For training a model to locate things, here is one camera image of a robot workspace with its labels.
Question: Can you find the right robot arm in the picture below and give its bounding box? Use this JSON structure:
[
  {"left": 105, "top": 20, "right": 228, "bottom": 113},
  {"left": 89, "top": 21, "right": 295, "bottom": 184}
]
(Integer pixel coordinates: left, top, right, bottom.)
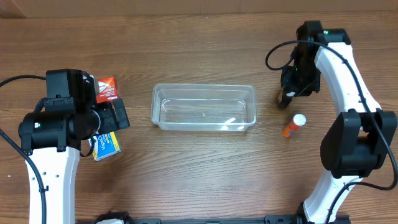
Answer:
[{"left": 278, "top": 21, "right": 397, "bottom": 223}]

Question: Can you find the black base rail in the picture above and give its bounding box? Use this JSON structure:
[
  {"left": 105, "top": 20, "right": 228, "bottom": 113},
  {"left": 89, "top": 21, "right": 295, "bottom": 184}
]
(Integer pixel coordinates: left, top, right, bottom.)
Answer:
[{"left": 74, "top": 211, "right": 351, "bottom": 224}]

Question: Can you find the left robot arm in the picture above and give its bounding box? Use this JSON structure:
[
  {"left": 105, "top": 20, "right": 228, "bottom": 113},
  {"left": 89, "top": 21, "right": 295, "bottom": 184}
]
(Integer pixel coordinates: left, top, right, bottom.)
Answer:
[{"left": 18, "top": 69, "right": 130, "bottom": 223}]

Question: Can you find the blue yellow VapoDrops box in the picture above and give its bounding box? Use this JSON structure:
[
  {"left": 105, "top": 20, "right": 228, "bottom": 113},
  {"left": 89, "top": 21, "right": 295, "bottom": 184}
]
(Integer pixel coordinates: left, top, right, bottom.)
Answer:
[{"left": 88, "top": 132, "right": 121, "bottom": 161}]

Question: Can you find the orange bottle white cap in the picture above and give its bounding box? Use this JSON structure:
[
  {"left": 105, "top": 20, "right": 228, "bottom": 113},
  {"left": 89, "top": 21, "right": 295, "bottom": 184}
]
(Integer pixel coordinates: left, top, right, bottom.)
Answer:
[{"left": 282, "top": 114, "right": 307, "bottom": 138}]

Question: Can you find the dark bottle white cap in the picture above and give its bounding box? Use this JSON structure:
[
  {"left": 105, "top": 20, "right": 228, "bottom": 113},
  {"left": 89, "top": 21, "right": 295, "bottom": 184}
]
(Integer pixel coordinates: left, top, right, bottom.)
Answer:
[{"left": 277, "top": 90, "right": 295, "bottom": 109}]

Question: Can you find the clear plastic container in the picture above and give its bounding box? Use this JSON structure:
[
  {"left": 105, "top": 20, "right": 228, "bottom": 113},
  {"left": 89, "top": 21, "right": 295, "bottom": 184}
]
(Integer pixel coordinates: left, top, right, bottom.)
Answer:
[{"left": 151, "top": 83, "right": 257, "bottom": 131}]

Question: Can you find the red cardboard box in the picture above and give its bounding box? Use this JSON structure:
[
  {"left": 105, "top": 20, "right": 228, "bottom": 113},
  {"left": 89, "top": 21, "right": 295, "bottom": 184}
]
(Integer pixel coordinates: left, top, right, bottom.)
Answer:
[{"left": 95, "top": 76, "right": 119, "bottom": 103}]

